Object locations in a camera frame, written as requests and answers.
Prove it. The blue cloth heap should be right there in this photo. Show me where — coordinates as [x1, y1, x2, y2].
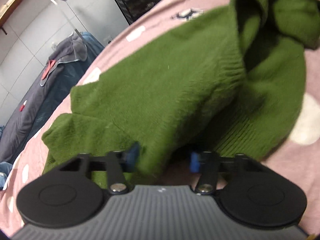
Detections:
[0, 125, 13, 191]

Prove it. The massage bed with blue skirt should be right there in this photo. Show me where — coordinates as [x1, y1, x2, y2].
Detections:
[0, 31, 105, 164]

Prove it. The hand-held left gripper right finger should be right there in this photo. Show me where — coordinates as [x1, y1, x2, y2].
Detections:
[189, 151, 263, 196]

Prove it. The green knit sweater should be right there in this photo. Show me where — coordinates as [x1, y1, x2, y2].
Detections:
[41, 0, 320, 184]

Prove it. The black wire trolley rack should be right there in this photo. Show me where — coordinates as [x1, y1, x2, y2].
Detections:
[110, 0, 177, 26]

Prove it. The red cloth strip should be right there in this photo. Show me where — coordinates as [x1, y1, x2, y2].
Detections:
[41, 59, 57, 80]

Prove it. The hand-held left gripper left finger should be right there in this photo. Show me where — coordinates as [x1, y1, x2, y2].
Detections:
[59, 142, 140, 195]

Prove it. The grey towel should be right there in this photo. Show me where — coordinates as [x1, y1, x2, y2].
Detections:
[53, 32, 88, 63]

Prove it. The pink spotted blanket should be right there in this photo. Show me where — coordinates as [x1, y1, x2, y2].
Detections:
[0, 0, 320, 238]

